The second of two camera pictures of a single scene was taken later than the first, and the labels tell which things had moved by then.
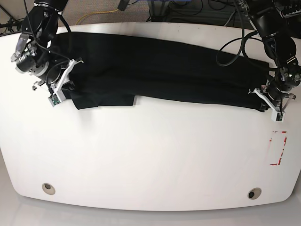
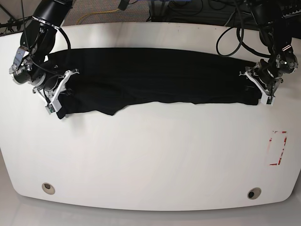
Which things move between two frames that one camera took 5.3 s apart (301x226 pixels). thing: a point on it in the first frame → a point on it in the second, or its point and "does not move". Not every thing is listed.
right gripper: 277,91 → 267,76
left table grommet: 48,189 does not move
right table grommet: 254,193 does not move
